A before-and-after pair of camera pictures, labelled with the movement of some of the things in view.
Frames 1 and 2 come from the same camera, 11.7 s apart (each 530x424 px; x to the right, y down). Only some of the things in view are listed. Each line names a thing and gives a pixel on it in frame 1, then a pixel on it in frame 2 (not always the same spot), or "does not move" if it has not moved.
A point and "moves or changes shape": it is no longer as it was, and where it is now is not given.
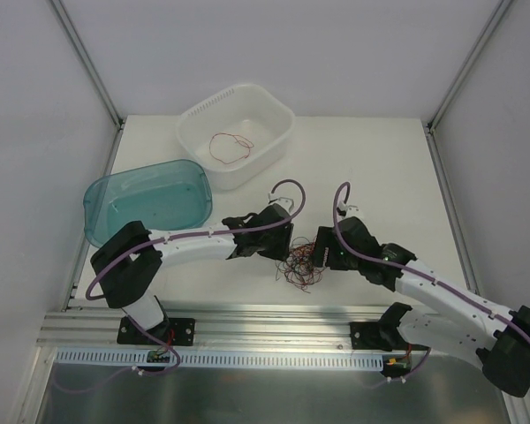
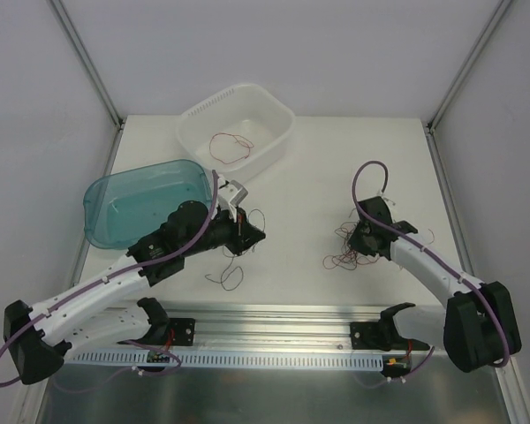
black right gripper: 323,251 → 367,241
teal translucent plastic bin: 166,195 does not move
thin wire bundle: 300,267 moves or changes shape
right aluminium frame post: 497,13 does not move
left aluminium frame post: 71,33 does not move
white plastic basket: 237,133 does not move
